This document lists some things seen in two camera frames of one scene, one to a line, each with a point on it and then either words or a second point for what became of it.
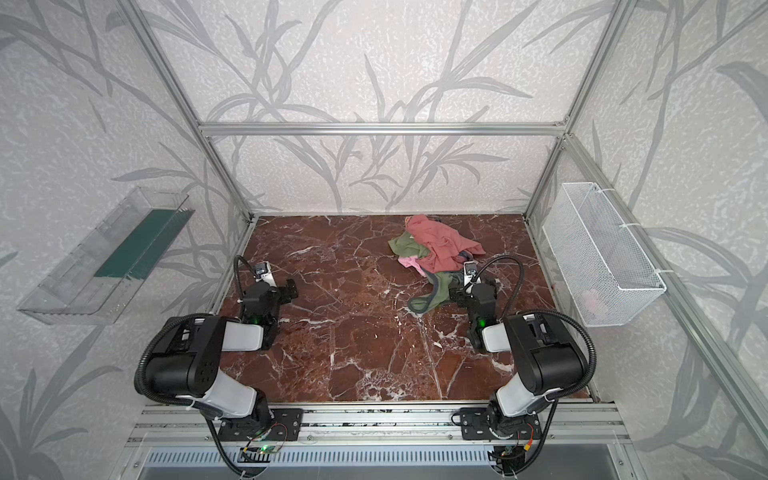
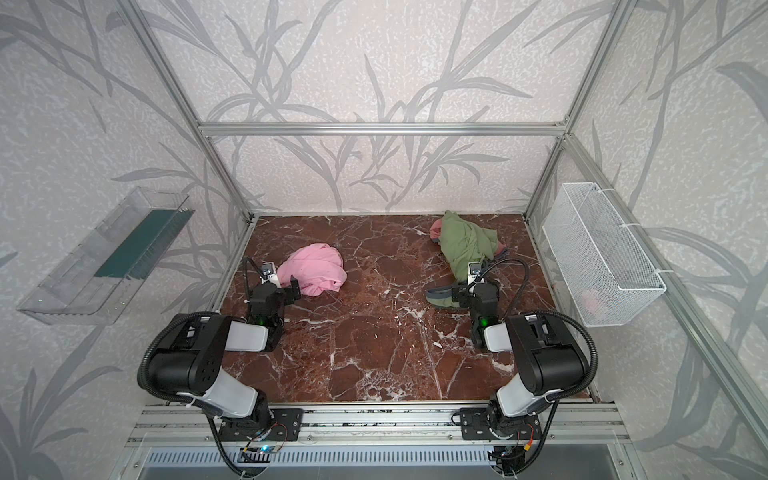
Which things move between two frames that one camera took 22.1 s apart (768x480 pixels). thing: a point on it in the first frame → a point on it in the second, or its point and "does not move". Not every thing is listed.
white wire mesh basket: x=603 y=263 does not move
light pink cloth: x=412 y=262 → x=318 y=267
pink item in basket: x=592 y=301 does not move
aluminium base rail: x=572 y=423 does not move
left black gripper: x=274 y=291 does not move
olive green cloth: x=404 y=245 → x=462 y=244
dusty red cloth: x=441 y=245 → x=435 y=233
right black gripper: x=474 y=291 does not move
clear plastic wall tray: x=96 y=282 does not move
